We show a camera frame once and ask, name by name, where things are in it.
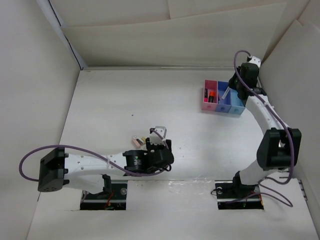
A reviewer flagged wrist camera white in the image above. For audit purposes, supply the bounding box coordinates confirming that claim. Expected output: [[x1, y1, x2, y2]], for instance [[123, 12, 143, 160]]
[[149, 126, 167, 146], [246, 55, 262, 68]]

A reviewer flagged tan eraser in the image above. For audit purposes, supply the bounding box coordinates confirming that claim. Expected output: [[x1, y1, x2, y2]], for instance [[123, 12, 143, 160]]
[[141, 137, 147, 144]]

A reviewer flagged orange highlighter black body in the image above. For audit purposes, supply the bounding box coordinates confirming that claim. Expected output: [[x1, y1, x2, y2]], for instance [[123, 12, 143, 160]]
[[208, 91, 216, 103]]

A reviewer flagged dark blue container box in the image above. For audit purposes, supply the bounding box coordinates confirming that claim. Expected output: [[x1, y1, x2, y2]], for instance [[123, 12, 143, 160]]
[[216, 81, 232, 113]]

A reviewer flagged pink eraser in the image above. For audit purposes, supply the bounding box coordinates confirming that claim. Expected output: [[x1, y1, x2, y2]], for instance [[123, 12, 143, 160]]
[[132, 139, 141, 149]]

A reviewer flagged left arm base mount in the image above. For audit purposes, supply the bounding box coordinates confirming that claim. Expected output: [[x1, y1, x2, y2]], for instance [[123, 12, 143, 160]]
[[79, 174, 128, 211]]

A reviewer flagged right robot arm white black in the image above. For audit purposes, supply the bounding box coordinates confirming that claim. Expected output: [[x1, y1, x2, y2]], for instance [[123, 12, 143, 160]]
[[228, 61, 302, 197]]

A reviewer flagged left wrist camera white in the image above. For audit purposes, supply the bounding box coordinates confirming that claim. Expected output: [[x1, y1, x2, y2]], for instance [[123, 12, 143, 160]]
[[149, 126, 167, 146]]

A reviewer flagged white marker pink cap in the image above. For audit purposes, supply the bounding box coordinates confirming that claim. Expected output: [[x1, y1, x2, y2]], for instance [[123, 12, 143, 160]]
[[220, 87, 230, 101]]

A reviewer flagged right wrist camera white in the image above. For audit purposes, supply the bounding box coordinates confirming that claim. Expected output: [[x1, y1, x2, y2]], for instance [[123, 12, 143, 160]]
[[246, 55, 262, 68]]

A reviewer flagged pink container box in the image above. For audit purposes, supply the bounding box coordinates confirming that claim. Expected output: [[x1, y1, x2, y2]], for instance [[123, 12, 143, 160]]
[[201, 79, 218, 112]]

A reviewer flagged light blue container box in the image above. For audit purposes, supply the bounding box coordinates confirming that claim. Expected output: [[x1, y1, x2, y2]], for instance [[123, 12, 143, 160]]
[[228, 89, 245, 115]]

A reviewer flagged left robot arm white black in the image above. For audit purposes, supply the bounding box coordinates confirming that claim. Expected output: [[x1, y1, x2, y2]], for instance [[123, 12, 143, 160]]
[[37, 136, 174, 199]]

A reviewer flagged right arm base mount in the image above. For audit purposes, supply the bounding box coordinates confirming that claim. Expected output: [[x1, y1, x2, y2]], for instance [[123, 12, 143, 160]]
[[210, 176, 264, 210]]

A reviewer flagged pink highlighter black body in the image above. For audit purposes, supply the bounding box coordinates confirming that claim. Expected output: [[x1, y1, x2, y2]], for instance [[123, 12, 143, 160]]
[[204, 88, 208, 103]]

